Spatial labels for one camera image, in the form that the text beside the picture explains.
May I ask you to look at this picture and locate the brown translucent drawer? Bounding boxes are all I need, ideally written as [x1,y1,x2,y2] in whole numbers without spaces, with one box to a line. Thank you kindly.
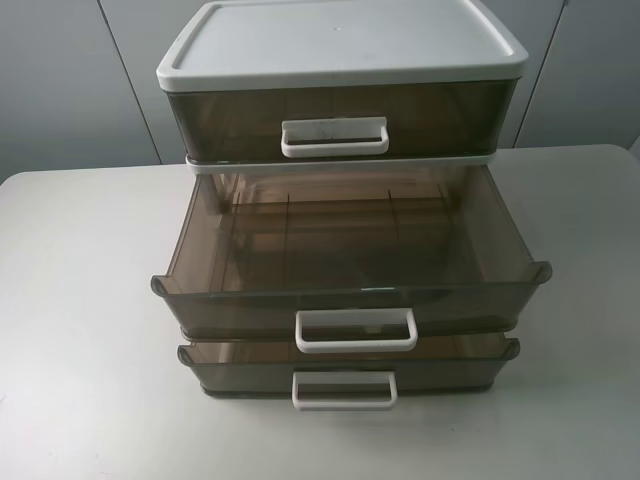
[151,166,552,341]
[168,79,517,165]
[177,333,520,401]

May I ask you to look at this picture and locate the white drawer handle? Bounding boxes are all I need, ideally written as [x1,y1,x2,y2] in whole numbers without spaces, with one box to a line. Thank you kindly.
[294,308,419,354]
[291,371,398,411]
[281,117,390,159]

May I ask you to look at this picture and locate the white top drawer handle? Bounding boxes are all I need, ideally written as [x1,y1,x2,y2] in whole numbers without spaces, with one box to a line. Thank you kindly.
[281,117,390,159]

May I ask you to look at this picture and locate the white bottom drawer handle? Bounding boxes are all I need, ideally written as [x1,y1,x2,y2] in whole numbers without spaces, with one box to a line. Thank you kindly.
[291,371,398,411]

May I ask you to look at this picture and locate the white drawer cabinet frame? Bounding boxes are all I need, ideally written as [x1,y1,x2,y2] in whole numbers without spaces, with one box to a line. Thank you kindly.
[156,1,528,174]

